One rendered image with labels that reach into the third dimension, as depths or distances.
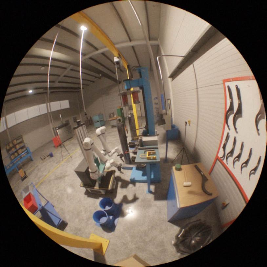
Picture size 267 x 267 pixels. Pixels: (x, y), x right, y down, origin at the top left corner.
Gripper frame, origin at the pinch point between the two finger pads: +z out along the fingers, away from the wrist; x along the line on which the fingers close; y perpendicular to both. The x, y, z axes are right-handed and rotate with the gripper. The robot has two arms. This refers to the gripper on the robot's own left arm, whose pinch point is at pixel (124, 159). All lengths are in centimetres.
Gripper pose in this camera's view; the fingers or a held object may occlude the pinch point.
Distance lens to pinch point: 198.0
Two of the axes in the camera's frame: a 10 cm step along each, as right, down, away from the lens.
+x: 1.8, -2.5, 9.5
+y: 8.5, -4.6, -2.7
